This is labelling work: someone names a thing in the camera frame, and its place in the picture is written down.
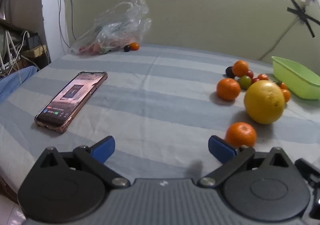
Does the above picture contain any orange tomato with stem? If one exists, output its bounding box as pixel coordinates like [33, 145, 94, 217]
[281, 89, 291, 103]

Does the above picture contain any green tomato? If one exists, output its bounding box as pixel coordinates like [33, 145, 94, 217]
[238, 75, 252, 90]

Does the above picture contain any clear plastic bag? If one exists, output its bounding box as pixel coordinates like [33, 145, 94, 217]
[70, 0, 152, 56]

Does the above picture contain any large yellow grapefruit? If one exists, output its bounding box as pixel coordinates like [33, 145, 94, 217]
[244, 80, 285, 124]

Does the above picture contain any orange tomato by bag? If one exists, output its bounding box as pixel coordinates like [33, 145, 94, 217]
[130, 42, 140, 51]

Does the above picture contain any black tape cross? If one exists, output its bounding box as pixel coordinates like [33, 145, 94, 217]
[287, 0, 320, 38]

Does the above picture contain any orange cherry tomato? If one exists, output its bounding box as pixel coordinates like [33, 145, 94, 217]
[258, 74, 268, 81]

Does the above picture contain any green plastic basket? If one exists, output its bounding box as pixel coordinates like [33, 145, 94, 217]
[272, 56, 320, 100]

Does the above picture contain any smartphone in pink case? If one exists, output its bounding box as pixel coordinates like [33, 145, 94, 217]
[35, 71, 108, 134]

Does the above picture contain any orange mandarin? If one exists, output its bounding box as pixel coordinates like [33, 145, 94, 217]
[225, 122, 257, 147]
[232, 60, 249, 77]
[216, 78, 241, 101]

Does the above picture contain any dark purple tomato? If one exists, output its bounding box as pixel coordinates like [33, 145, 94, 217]
[226, 66, 235, 78]

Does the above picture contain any red cherry tomato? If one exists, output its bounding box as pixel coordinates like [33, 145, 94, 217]
[247, 70, 254, 79]

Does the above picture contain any dark tomato by bag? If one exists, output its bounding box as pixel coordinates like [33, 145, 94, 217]
[124, 45, 131, 52]

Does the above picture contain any wall cable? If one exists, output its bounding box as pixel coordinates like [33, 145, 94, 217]
[257, 18, 301, 61]

